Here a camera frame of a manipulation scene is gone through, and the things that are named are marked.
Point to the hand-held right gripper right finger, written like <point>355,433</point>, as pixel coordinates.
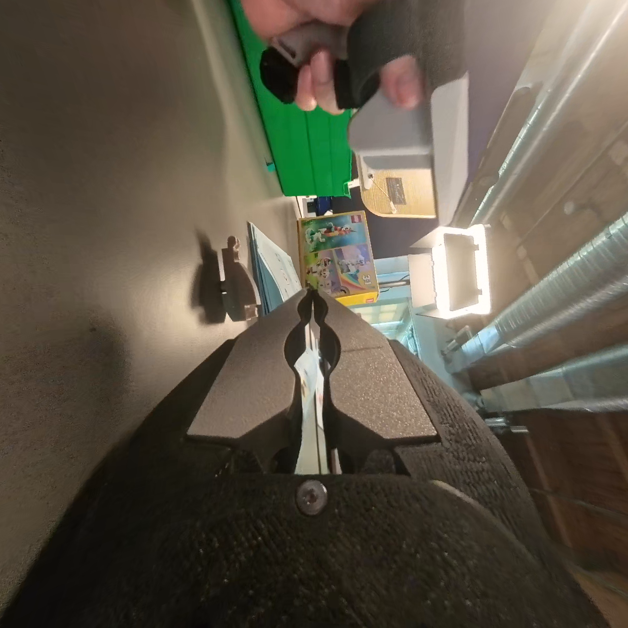
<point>378,392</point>

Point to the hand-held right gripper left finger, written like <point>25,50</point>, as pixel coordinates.
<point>240,387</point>

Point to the green plastic bin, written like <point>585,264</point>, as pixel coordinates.
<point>304,147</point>

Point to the grey lego partial build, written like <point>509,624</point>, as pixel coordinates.
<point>238,279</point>

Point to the yellow lego set box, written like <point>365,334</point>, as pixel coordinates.
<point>338,255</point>

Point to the person's left hand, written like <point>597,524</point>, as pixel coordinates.
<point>304,12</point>

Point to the blue instruction booklet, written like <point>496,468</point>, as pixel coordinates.
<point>274,265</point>

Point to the white studio light panel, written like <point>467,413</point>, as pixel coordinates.
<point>466,274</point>

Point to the white board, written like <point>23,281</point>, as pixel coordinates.
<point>449,147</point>

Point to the wooden panel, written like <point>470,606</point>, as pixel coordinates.
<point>417,196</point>

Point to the corrugated silver ventilation duct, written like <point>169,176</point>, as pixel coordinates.
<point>554,289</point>
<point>564,378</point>

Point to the smooth silver ventilation duct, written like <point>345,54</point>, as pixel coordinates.
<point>554,113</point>

